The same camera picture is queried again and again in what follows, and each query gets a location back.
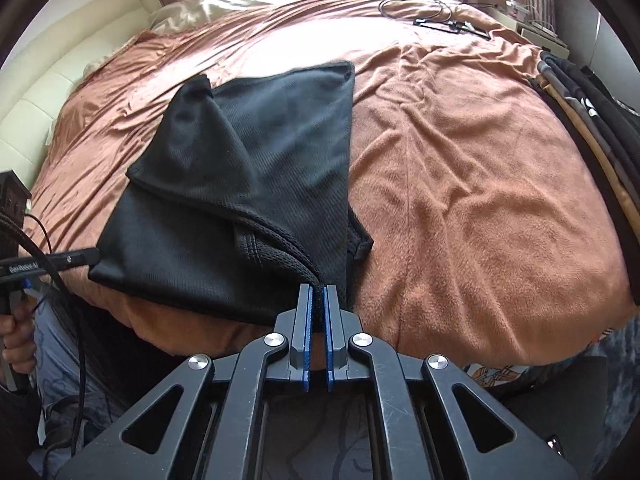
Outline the black garment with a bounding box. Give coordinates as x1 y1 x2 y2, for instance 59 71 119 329
89 61 373 325

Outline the black coiled cable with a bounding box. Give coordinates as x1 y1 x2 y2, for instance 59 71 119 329
377 0 455 23

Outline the cream padded headboard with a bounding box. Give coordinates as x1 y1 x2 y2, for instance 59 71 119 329
1 0 160 186

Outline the person's left hand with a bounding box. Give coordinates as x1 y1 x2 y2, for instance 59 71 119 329
1 297 37 374

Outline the cream bedside table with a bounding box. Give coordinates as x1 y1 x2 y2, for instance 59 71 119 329
486 6 570 58

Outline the stack of folded clothes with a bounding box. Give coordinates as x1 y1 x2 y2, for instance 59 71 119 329
529 51 639 304

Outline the orange-brown bed blanket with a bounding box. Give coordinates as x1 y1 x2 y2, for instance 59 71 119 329
29 0 639 367

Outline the black braided cable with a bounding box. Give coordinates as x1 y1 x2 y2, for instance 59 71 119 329
0 212 89 456

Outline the person's patterned trouser leg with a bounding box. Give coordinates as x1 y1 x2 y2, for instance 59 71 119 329
29 284 151 480

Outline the striped gift bag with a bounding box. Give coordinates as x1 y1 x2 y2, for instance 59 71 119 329
526 0 556 32

